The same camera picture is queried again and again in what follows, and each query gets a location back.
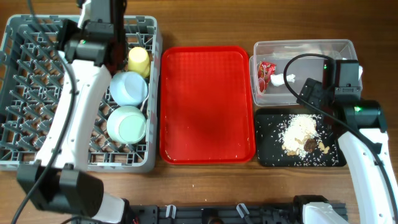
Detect grey dishwasher rack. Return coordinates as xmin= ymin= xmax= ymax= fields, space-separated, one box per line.
xmin=1 ymin=14 xmax=163 ymax=173

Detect red strawberry candy wrapper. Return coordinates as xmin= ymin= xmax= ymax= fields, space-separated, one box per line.
xmin=257 ymin=61 xmax=277 ymax=94

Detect brown food scraps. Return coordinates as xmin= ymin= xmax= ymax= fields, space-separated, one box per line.
xmin=282 ymin=138 xmax=330 ymax=157

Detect white napkin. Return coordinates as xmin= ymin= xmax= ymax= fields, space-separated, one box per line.
xmin=271 ymin=73 xmax=295 ymax=86

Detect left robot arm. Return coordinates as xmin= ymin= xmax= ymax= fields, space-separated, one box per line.
xmin=17 ymin=1 xmax=136 ymax=223

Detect black plastic tray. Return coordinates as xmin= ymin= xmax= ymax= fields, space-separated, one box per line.
xmin=254 ymin=107 xmax=348 ymax=167

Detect red plastic tray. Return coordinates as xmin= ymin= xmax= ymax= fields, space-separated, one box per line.
xmin=159 ymin=46 xmax=256 ymax=165

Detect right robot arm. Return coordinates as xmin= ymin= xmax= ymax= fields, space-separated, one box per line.
xmin=290 ymin=55 xmax=397 ymax=223

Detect yellow plastic cup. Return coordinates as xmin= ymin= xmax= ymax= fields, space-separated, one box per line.
xmin=127 ymin=47 xmax=150 ymax=78

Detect pile of white rice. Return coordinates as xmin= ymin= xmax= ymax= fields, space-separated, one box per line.
xmin=257 ymin=113 xmax=338 ymax=166

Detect green bowl with rice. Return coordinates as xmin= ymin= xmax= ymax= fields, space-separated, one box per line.
xmin=106 ymin=106 xmax=146 ymax=144

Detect clear plastic bin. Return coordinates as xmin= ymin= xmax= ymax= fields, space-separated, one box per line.
xmin=249 ymin=39 xmax=357 ymax=107

